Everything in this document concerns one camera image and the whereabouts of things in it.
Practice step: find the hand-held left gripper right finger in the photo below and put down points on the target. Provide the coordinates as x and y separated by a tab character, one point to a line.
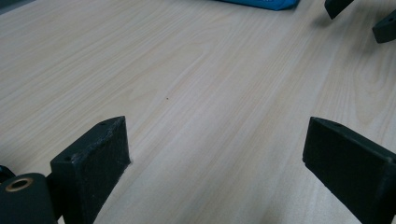
351	168

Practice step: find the blue wet wipes pack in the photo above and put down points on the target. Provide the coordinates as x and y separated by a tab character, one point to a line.
267	3

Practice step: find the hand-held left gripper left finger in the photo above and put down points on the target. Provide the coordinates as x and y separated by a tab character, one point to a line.
90	174

